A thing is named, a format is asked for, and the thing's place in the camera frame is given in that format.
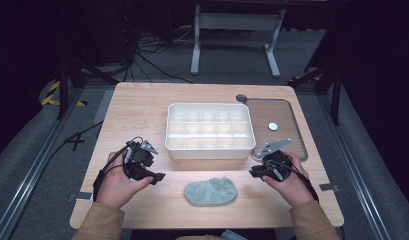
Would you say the white metal table frame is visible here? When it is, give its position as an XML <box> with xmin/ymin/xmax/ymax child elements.
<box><xmin>190</xmin><ymin>4</ymin><xmax>287</xmax><ymax>79</ymax></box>

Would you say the black tape floor mark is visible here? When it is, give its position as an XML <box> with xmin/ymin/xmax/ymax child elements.
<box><xmin>63</xmin><ymin>132</ymin><xmax>87</xmax><ymax>152</ymax></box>

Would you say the black floor cable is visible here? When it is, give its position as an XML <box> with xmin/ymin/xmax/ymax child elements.
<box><xmin>31</xmin><ymin>120</ymin><xmax>105</xmax><ymax>181</ymax></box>

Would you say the pale blue cloth piece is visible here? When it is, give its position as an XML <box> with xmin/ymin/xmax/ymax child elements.
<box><xmin>220</xmin><ymin>229</ymin><xmax>248</xmax><ymax>240</ymax></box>

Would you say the white divided storage box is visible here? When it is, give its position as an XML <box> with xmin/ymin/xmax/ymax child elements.
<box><xmin>164</xmin><ymin>102</ymin><xmax>257</xmax><ymax>161</ymax></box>

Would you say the left hand-held gripper black cable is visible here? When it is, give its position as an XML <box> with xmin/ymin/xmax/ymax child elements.
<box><xmin>92</xmin><ymin>135</ymin><xmax>145</xmax><ymax>202</ymax></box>

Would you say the hand-held gripper black cable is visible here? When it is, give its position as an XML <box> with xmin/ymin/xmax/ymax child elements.
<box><xmin>267</xmin><ymin>159</ymin><xmax>320</xmax><ymax>203</ymax></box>
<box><xmin>92</xmin><ymin>135</ymin><xmax>145</xmax><ymax>202</ymax></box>

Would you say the pale green sock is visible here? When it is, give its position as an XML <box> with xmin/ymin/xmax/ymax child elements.
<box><xmin>183</xmin><ymin>176</ymin><xmax>238</xmax><ymax>207</ymax></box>

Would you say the person's left hand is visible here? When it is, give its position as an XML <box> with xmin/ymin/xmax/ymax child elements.
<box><xmin>95</xmin><ymin>151</ymin><xmax>155</xmax><ymax>210</ymax></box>

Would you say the black metal stand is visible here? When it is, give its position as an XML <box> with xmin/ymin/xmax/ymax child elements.
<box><xmin>56</xmin><ymin>55</ymin><xmax>120</xmax><ymax>120</ymax></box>
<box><xmin>287</xmin><ymin>62</ymin><xmax>344</xmax><ymax>127</ymax></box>

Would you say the yellow black hazard tape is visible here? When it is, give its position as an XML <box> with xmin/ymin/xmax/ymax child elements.
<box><xmin>40</xmin><ymin>80</ymin><xmax>89</xmax><ymax>108</ymax></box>

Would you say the aluminium floor rail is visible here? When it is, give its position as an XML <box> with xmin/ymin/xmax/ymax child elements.
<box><xmin>0</xmin><ymin>87</ymin><xmax>85</xmax><ymax>240</ymax></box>
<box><xmin>315</xmin><ymin>94</ymin><xmax>395</xmax><ymax>240</ymax></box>

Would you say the clear plastic box lid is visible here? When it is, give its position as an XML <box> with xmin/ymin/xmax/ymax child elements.
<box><xmin>244</xmin><ymin>97</ymin><xmax>309</xmax><ymax>163</ymax></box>

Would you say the grey tape strip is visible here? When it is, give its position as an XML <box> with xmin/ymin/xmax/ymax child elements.
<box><xmin>66</xmin><ymin>191</ymin><xmax>94</xmax><ymax>203</ymax></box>
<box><xmin>318</xmin><ymin>182</ymin><xmax>341</xmax><ymax>193</ymax></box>

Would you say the person's right hand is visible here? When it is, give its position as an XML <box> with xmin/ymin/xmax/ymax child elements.
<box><xmin>261</xmin><ymin>151</ymin><xmax>316</xmax><ymax>208</ymax></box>

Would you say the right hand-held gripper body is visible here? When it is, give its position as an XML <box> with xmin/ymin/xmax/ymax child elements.
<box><xmin>256</xmin><ymin>137</ymin><xmax>294</xmax><ymax>183</ymax></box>

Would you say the right hand-held gripper black cable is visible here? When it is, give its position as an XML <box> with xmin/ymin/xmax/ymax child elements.
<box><xmin>267</xmin><ymin>159</ymin><xmax>320</xmax><ymax>203</ymax></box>

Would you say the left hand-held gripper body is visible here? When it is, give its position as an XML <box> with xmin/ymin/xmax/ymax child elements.
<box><xmin>123</xmin><ymin>139</ymin><xmax>159</xmax><ymax>182</ymax></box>

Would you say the bundle of black floor cables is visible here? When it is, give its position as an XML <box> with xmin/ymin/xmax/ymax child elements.
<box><xmin>120</xmin><ymin>13</ymin><xmax>195</xmax><ymax>85</ymax></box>

